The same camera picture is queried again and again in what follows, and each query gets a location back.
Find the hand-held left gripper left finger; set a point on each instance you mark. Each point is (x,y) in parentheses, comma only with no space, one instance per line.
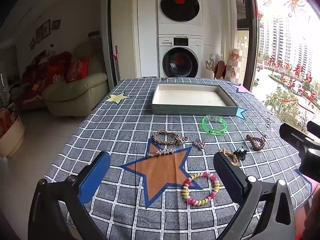
(95,177)

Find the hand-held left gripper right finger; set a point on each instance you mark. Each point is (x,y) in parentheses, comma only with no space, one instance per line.
(228,177)

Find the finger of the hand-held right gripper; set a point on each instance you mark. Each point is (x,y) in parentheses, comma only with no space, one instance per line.
(291,135)
(314,128)

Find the black claw hair clip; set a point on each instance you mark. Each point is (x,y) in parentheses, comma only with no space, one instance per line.
(239,153)

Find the green translucent bangle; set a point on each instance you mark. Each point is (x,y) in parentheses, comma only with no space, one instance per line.
(212,130)

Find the pink gem hair clip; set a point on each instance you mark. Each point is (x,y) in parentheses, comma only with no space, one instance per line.
(185,139)

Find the star hair clip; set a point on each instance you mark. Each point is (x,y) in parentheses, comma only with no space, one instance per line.
(162,151)

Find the shallow grey-green box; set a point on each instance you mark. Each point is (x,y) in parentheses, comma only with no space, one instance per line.
(190,98)

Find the person's right forearm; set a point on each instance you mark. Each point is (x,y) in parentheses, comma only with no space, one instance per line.
(315,210)

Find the grey checked star tablecloth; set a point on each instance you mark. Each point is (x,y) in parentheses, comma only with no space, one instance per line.
(120,130)

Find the red lettering window decal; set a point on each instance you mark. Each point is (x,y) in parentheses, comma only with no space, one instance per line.
(287,66)

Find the cream sofa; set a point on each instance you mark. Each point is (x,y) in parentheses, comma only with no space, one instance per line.
(75,90)

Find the pink checked bag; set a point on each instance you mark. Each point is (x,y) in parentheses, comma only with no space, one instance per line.
(234,65)

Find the white basket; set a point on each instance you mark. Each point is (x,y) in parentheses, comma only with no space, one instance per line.
(12,140)

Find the brown wooden ornament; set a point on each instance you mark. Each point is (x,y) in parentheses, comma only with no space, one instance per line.
(220,70)

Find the white figurine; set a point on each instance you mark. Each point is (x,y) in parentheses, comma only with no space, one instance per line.
(211,61)

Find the red patterned cushion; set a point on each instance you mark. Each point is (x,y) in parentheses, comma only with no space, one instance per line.
(77,68)

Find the red blanket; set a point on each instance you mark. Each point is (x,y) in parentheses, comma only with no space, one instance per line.
(50,72)

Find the white washing machine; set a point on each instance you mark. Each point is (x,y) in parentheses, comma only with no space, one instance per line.
(180,62)

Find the white cabinet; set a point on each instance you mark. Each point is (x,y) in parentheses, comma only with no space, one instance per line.
(147,30)

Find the white dryer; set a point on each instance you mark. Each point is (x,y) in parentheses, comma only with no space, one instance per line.
(180,2)

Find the small picture frame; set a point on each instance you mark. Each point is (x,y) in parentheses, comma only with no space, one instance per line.
(32,44)
(56,24)

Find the large picture frame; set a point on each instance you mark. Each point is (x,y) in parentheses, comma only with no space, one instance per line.
(43,31)

